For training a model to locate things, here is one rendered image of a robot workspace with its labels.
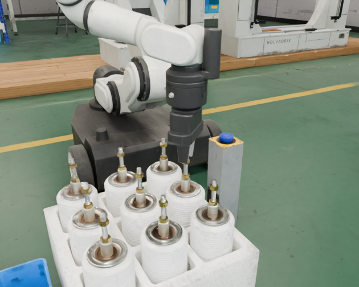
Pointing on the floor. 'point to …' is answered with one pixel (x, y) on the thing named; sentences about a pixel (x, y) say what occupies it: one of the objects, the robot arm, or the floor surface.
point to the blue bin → (24, 275)
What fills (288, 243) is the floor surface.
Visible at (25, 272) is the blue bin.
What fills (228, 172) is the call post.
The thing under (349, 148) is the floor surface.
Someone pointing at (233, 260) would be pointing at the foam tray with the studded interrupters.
